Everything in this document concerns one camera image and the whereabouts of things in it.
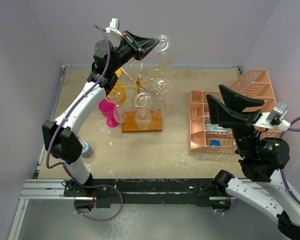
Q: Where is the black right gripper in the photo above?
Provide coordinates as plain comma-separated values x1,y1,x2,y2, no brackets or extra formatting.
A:
203,83,261,158

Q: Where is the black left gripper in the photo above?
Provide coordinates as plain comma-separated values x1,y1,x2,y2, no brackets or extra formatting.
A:
109,31,159,73

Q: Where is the clear wine glass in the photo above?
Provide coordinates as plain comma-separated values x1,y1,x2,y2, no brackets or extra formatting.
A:
154,33,174,73
106,88,126,124
153,78,171,119
132,92,153,130

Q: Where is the orange plastic goblet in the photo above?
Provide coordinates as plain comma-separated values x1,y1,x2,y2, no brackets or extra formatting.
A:
114,69,127,105

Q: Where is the pink plastic goblet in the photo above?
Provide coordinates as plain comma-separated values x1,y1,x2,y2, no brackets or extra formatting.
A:
98,99,119,128

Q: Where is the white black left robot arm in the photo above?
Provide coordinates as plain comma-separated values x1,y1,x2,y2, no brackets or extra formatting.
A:
42,30,159,196

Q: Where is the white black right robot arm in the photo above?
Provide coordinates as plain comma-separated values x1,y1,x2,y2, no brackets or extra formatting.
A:
206,84,300,240

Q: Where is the light blue packet in organizer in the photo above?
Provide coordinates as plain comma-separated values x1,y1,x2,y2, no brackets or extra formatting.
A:
205,123,231,132

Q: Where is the peach plastic file organizer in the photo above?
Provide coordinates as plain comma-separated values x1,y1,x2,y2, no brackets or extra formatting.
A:
189,69,277,154

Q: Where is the blue cap in organizer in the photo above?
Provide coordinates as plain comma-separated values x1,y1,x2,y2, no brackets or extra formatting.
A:
210,139,221,147

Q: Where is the small round tin can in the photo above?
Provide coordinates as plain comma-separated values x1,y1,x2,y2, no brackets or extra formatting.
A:
80,140,93,158

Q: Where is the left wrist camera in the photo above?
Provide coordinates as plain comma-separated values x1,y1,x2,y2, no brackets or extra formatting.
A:
105,18,123,40

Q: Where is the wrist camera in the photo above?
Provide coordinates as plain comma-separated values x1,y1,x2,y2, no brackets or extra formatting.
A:
105,18,123,40
252,102,291,132

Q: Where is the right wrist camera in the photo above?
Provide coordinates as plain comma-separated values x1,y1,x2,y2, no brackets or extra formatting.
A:
252,102,291,132

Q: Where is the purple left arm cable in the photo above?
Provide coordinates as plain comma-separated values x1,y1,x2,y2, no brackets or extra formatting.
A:
45,24,112,188

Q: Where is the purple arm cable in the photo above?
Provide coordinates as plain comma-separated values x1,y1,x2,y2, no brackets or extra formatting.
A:
45,24,112,188
279,115,300,216

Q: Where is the gold wire wine glass rack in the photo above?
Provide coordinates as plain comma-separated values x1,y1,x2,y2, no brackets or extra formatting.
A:
119,62,172,132

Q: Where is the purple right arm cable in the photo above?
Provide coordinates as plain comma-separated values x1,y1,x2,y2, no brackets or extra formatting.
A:
279,115,300,216

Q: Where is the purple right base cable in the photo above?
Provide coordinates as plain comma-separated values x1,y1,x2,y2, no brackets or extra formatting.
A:
213,199,238,216

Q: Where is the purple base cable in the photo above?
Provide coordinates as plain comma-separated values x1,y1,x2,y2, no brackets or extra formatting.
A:
213,199,238,216
73,184,124,222

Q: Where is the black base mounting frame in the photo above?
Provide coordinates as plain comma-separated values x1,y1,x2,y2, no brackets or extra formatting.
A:
61,178,235,211

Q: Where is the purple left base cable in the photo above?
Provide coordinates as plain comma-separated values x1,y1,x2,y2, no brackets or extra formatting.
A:
73,184,124,222

